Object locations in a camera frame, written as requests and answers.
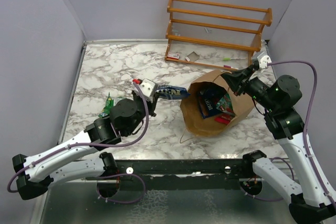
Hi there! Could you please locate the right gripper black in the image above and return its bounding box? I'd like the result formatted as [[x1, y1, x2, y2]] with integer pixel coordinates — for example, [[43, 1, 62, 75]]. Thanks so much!
[[222, 63, 279, 112]]

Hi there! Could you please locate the dark blue snack packet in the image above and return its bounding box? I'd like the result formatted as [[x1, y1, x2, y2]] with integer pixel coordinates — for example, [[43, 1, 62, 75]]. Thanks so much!
[[156, 85, 190, 100]]

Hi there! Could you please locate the brown paper bag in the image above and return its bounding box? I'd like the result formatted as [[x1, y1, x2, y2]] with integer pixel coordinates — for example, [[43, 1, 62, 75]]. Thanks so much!
[[180, 70, 254, 137]]

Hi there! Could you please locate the green snack packet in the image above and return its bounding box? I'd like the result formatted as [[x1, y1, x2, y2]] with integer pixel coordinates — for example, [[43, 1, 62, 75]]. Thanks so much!
[[98, 93, 114, 118]]

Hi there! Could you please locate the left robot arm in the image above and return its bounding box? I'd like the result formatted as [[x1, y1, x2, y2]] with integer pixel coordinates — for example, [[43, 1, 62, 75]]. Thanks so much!
[[7, 91, 159, 200]]

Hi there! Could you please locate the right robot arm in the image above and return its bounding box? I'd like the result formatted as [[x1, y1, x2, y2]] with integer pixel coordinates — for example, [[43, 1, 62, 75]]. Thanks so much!
[[221, 65, 335, 223]]

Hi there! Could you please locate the green marker pen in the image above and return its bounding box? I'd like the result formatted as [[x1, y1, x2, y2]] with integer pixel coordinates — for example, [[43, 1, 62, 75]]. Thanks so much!
[[223, 57, 247, 61]]

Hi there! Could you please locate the blue snack box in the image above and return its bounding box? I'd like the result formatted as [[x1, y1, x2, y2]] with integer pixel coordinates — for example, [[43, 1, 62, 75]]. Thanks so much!
[[197, 88, 226, 119]]

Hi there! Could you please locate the wooden shelf rack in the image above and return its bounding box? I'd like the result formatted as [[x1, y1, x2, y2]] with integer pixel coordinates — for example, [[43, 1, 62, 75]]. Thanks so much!
[[164, 0, 273, 70]]

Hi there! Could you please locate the red snack bar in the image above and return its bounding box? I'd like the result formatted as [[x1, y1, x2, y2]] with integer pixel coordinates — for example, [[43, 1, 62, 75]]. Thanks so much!
[[215, 113, 234, 125]]

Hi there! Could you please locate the small open cardboard box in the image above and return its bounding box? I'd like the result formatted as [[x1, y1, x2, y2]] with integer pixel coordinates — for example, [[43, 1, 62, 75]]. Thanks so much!
[[185, 51, 200, 62]]

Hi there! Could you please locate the red white small box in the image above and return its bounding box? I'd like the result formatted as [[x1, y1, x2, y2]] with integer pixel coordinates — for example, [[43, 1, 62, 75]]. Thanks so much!
[[167, 52, 180, 59]]

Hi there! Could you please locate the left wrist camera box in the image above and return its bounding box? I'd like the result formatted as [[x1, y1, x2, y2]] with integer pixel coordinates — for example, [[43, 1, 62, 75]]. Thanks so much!
[[132, 79, 158, 103]]

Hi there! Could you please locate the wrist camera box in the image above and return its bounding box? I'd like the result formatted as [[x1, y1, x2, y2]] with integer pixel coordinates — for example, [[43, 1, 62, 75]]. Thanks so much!
[[132, 79, 158, 103], [251, 51, 272, 70]]

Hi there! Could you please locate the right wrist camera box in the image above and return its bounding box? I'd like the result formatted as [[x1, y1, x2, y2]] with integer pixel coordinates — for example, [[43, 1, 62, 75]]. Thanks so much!
[[251, 51, 272, 70]]

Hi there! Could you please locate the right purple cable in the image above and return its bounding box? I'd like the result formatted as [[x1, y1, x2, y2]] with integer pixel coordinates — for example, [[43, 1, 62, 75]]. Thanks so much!
[[267, 60, 336, 206]]

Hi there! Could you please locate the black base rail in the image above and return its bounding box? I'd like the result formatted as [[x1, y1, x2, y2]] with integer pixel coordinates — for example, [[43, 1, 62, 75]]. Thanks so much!
[[115, 151, 266, 190]]

